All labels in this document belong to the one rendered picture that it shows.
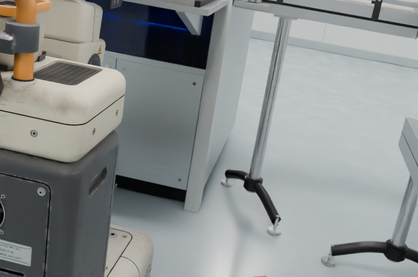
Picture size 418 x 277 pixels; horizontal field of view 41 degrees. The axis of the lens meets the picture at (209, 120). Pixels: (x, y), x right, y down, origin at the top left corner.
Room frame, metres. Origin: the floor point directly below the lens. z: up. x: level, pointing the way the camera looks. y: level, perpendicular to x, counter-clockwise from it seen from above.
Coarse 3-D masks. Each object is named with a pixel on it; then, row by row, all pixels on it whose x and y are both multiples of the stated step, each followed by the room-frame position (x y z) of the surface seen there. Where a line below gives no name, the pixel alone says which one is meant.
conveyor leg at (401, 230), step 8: (408, 184) 1.84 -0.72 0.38; (408, 192) 1.83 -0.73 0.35; (416, 192) 1.82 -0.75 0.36; (408, 200) 1.83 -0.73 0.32; (416, 200) 1.83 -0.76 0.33; (400, 208) 1.85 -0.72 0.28; (408, 208) 1.82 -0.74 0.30; (400, 216) 1.84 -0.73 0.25; (408, 216) 1.82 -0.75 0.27; (400, 224) 1.83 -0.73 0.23; (408, 224) 1.82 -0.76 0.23; (400, 232) 1.82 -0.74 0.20; (408, 232) 1.83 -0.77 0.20; (392, 240) 1.84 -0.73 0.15; (400, 240) 1.82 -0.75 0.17
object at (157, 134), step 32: (128, 64) 2.15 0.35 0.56; (160, 64) 2.13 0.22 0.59; (128, 96) 2.14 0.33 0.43; (160, 96) 2.13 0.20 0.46; (192, 96) 2.11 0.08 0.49; (224, 96) 2.34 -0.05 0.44; (128, 128) 2.14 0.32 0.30; (160, 128) 2.12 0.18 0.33; (192, 128) 2.11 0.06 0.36; (224, 128) 2.56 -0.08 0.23; (128, 160) 2.14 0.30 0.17; (160, 160) 2.12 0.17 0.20
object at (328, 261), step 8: (336, 248) 1.86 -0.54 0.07; (344, 248) 1.85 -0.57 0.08; (352, 248) 1.85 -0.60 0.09; (360, 248) 1.84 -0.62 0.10; (368, 248) 1.84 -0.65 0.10; (376, 248) 1.84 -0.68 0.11; (384, 248) 1.83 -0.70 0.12; (392, 248) 1.81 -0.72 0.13; (400, 248) 1.81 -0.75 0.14; (408, 248) 1.84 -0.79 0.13; (328, 256) 1.87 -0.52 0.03; (392, 256) 1.81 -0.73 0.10; (400, 256) 1.81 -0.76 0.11; (408, 256) 1.82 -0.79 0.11; (416, 256) 1.82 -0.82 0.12; (328, 264) 1.85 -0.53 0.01; (336, 264) 1.86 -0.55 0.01
